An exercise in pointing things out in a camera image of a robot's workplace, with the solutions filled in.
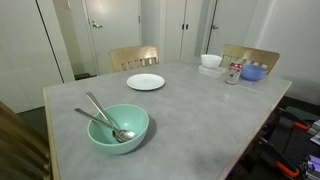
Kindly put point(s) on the green bowl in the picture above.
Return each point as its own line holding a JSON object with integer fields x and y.
{"x": 131, "y": 116}

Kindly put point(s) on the white small bowl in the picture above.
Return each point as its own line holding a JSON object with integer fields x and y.
{"x": 211, "y": 60}

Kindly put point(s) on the blue bowl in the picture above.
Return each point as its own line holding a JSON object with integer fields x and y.
{"x": 253, "y": 72}

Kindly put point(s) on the white round plate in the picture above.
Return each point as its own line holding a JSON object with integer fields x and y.
{"x": 145, "y": 81}

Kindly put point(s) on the wooden chair with slatted back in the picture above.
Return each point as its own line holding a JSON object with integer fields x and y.
{"x": 250, "y": 52}
{"x": 133, "y": 53}

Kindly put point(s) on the clear plastic container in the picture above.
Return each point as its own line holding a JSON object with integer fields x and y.
{"x": 212, "y": 72}

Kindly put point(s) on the silver metal spoon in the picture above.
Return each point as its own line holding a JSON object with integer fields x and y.
{"x": 127, "y": 134}

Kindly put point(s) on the black and orange clamp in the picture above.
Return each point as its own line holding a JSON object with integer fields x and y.
{"x": 301, "y": 126}
{"x": 286, "y": 168}

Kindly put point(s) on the dark wooden chair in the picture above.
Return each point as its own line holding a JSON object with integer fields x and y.
{"x": 20, "y": 146}

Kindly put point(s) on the white door with dark frame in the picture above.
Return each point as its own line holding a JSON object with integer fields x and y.
{"x": 230, "y": 23}

